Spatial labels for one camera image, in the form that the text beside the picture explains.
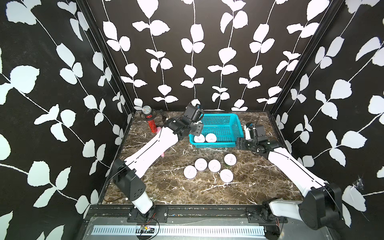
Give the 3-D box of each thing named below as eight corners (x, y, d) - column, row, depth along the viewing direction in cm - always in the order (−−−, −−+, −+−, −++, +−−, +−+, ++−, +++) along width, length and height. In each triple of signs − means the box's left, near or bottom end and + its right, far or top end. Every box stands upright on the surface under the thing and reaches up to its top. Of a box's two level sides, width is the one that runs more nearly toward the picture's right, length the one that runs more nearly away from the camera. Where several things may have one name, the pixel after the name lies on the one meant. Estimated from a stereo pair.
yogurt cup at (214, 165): (208, 174, 90) (209, 170, 84) (207, 164, 94) (208, 159, 88) (220, 174, 90) (221, 170, 84) (219, 164, 94) (220, 159, 88)
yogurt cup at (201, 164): (199, 175, 89) (200, 170, 83) (193, 166, 93) (193, 161, 87) (208, 169, 92) (209, 164, 86) (201, 161, 95) (202, 155, 89)
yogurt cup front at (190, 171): (184, 181, 87) (183, 177, 82) (184, 169, 92) (184, 165, 86) (196, 181, 87) (196, 177, 82) (196, 169, 92) (196, 165, 86)
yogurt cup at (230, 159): (223, 168, 92) (225, 163, 86) (222, 158, 96) (224, 153, 91) (234, 168, 92) (237, 163, 86) (233, 158, 97) (235, 153, 91)
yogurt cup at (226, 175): (219, 184, 86) (221, 180, 80) (218, 174, 90) (220, 169, 84) (231, 184, 86) (234, 180, 80) (229, 174, 90) (232, 169, 84)
